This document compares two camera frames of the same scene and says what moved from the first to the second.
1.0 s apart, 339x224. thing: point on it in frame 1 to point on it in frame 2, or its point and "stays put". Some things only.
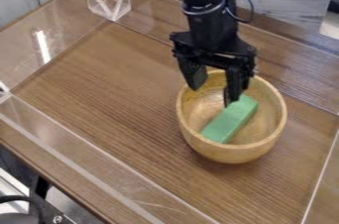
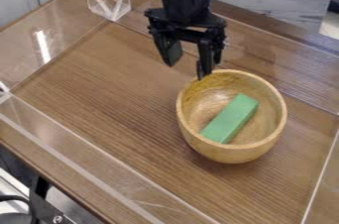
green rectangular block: [230, 118] stays put
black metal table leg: [43, 213] stays put
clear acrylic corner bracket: [109, 8] stays put
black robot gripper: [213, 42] to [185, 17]
